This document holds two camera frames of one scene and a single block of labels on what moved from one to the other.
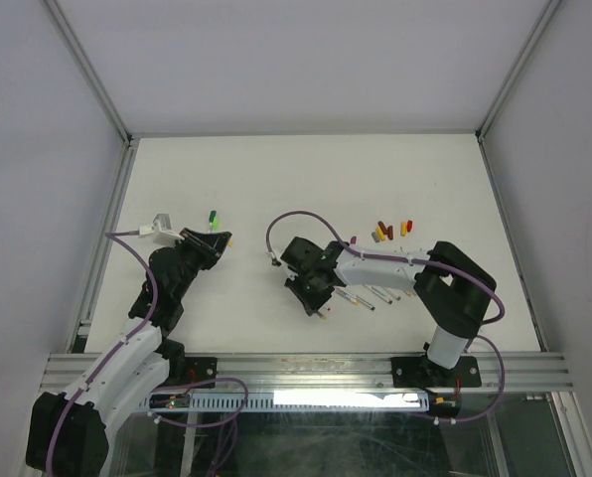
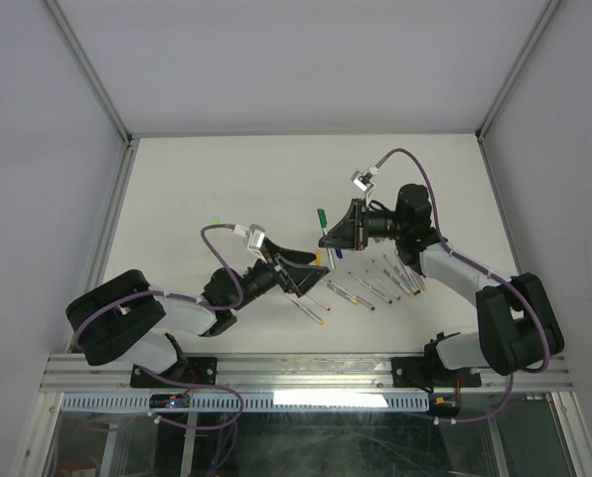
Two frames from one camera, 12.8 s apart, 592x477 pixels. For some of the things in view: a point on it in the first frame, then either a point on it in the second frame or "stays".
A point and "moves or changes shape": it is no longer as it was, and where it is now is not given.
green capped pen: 212,216 moves or changes shape
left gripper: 217,241 -> 299,277
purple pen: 381,294 stays
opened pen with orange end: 344,294 stays
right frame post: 544,18 stays
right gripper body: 309,292 -> 363,229
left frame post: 88,72 stays
